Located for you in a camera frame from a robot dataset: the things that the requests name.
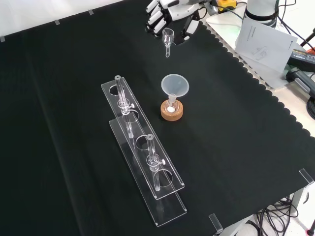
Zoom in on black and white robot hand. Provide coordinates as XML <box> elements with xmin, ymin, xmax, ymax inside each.
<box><xmin>145</xmin><ymin>0</ymin><xmax>205</xmax><ymax>42</ymax></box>

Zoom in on translucent plastic funnel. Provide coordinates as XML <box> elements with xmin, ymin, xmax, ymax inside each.
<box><xmin>160</xmin><ymin>73</ymin><xmax>190</xmax><ymax>104</ymax></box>

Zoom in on clear acrylic funnel stand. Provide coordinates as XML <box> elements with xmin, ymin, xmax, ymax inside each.
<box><xmin>100</xmin><ymin>75</ymin><xmax>188</xmax><ymax>227</ymax></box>

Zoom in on yellow stop button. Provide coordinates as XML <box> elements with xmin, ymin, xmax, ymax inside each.
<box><xmin>216</xmin><ymin>0</ymin><xmax>237</xmax><ymax>12</ymax></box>

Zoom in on white paper booklet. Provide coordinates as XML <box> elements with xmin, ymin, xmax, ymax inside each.
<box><xmin>234</xmin><ymin>17</ymin><xmax>299</xmax><ymax>72</ymax></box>

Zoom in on small round-bottom glass flask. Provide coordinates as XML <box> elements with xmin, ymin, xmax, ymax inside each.
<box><xmin>165</xmin><ymin>95</ymin><xmax>178</xmax><ymax>114</ymax></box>

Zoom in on black tripod leg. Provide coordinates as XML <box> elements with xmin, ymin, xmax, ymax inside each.
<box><xmin>299</xmin><ymin>27</ymin><xmax>315</xmax><ymax>53</ymax></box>

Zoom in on black power adapter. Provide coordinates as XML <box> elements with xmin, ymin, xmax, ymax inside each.
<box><xmin>287</xmin><ymin>47</ymin><xmax>315</xmax><ymax>72</ymax></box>

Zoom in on grey and green tool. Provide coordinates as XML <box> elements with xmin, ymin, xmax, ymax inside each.
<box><xmin>285</xmin><ymin>65</ymin><xmax>315</xmax><ymax>95</ymax></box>

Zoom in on black table cloth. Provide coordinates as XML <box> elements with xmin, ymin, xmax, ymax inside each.
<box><xmin>0</xmin><ymin>0</ymin><xmax>315</xmax><ymax>236</ymax></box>

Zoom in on clear plastic cloth clip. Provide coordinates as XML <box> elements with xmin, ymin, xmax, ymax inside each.
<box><xmin>298</xmin><ymin>168</ymin><xmax>315</xmax><ymax>185</ymax></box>
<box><xmin>208</xmin><ymin>212</ymin><xmax>224</xmax><ymax>235</ymax></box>

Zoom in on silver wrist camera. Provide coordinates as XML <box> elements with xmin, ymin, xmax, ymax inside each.
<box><xmin>205</xmin><ymin>1</ymin><xmax>219</xmax><ymax>16</ymax></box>

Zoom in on cork ring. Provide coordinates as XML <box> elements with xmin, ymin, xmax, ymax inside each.
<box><xmin>160</xmin><ymin>100</ymin><xmax>185</xmax><ymax>121</ymax></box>

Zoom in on coiled black cable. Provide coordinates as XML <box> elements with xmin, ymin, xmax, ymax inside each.
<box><xmin>306</xmin><ymin>97</ymin><xmax>315</xmax><ymax>117</ymax></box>

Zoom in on black cable bundle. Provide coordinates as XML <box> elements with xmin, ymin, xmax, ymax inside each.
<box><xmin>251</xmin><ymin>196</ymin><xmax>300</xmax><ymax>236</ymax></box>

